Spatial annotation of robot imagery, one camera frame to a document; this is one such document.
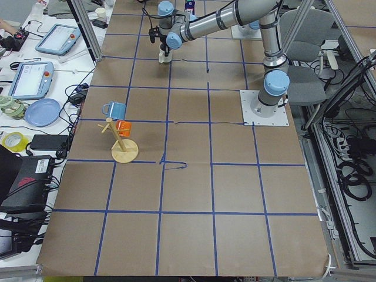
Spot person hand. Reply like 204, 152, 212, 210
0, 18, 18, 35

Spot white paper cup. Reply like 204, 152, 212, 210
95, 7, 107, 22

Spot white ceramic mug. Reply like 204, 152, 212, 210
159, 43, 172, 63

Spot light blue mug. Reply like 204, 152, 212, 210
102, 101, 126, 120

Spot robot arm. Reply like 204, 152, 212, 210
149, 1, 290, 108

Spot blue white milk carton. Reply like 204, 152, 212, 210
184, 0, 195, 15

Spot grey office chair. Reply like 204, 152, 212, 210
286, 8, 334, 106

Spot blue plate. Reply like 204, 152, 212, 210
24, 98, 61, 127

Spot wooden mug tree stand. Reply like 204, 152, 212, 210
97, 117, 139, 163

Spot black power adapter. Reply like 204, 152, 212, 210
29, 135, 68, 151

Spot blue teach pendant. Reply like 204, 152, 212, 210
8, 62, 55, 100
35, 23, 81, 56

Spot aluminium frame post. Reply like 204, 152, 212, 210
67, 0, 103, 62

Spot black electronics box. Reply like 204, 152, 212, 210
1, 146, 54, 214

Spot yellow tape roll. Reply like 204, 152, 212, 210
2, 132, 29, 152

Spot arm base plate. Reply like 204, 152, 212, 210
240, 90, 289, 126
231, 25, 261, 41

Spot orange mug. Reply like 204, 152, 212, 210
116, 120, 132, 137

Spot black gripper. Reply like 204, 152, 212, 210
159, 42, 170, 58

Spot green tape rolls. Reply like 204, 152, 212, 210
1, 96, 26, 119

